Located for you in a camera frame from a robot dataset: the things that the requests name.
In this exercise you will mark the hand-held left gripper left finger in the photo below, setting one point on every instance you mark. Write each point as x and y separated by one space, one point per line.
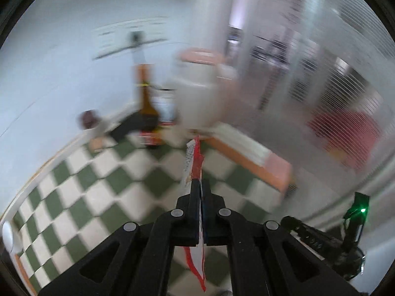
148 252

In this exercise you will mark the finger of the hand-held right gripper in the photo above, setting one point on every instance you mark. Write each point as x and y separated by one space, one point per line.
308 234

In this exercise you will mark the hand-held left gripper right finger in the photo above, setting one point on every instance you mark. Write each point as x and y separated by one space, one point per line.
256 252

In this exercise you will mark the red snack packet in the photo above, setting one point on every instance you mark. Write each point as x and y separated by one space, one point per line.
195 160

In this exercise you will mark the green white checkered tablecloth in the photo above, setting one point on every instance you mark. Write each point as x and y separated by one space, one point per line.
101 197

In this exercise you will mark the black phone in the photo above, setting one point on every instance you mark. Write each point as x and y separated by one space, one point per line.
126 126

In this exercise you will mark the dark brown sauce bottle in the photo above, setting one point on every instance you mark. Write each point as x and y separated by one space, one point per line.
148 114

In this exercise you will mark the white bowl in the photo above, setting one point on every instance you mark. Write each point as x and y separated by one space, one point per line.
6 236

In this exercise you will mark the small white container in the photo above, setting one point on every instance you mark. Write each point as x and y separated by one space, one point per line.
164 109

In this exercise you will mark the spice jar with brown lid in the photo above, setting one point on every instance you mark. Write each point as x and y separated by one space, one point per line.
89 119

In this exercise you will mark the white pink electric kettle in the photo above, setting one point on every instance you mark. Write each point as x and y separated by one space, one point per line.
197 98

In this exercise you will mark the glass sliding door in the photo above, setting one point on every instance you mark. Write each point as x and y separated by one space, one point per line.
324 67

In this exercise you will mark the white wall outlets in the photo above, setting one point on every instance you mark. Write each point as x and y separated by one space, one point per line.
108 37

